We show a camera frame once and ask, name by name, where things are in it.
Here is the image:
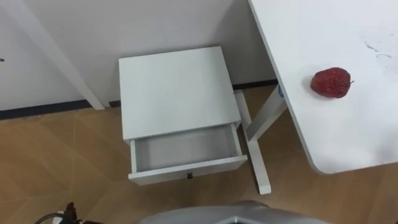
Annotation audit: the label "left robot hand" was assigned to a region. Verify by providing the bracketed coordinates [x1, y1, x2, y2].
[60, 202, 103, 224]

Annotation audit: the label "open white cabinet drawer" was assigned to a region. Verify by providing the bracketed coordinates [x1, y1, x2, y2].
[127, 123, 249, 187]

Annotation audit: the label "robot body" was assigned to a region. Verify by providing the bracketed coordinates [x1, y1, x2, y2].
[136, 200, 333, 224]

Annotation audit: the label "white bedside cabinet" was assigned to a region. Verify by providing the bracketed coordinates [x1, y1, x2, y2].
[118, 45, 243, 146]

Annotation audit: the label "white desk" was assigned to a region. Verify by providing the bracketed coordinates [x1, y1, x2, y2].
[233, 0, 398, 195]

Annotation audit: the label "red apple soft toy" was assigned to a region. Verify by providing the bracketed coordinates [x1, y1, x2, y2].
[310, 67, 355, 99]

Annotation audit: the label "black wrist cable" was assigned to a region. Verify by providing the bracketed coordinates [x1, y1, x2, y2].
[34, 212, 65, 224]

